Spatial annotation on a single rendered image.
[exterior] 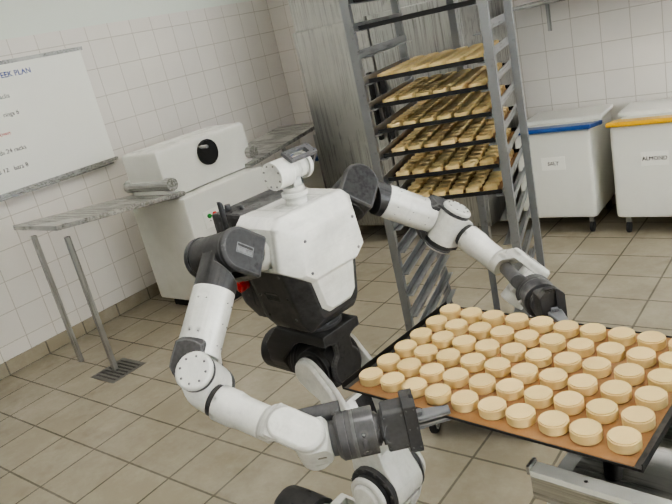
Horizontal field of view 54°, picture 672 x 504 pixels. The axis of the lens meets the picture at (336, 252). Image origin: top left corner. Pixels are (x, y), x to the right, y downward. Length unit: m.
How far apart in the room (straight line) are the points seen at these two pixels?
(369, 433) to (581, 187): 3.74
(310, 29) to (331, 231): 3.82
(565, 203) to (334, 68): 1.95
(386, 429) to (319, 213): 0.54
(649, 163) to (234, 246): 3.55
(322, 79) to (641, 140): 2.31
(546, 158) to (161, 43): 3.15
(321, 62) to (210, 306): 3.99
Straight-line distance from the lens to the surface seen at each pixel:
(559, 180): 4.81
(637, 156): 4.62
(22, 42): 5.14
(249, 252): 1.42
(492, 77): 2.27
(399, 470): 1.76
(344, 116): 5.19
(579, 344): 1.39
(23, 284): 5.01
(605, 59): 5.23
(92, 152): 5.25
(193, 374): 1.31
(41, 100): 5.11
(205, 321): 1.36
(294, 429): 1.22
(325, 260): 1.51
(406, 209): 1.74
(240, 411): 1.29
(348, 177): 1.67
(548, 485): 1.27
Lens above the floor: 1.69
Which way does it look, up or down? 18 degrees down
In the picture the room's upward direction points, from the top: 13 degrees counter-clockwise
